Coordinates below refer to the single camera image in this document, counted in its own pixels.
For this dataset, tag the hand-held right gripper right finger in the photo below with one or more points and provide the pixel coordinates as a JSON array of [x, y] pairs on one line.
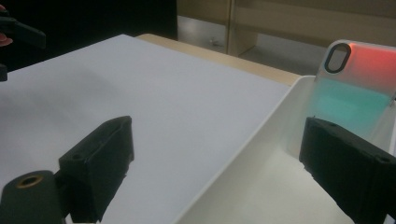
[[351, 168]]

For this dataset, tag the white plastic tray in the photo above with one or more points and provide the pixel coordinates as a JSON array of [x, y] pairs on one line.
[[264, 186]]

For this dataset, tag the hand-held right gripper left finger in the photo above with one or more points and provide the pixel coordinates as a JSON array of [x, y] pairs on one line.
[[96, 168]]

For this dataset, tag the black curtain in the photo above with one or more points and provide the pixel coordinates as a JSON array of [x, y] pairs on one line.
[[93, 15]]

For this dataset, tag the white board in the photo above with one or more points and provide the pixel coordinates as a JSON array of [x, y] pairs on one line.
[[140, 93]]

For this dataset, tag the iridescent phone case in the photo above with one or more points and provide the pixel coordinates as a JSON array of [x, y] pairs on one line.
[[358, 93]]

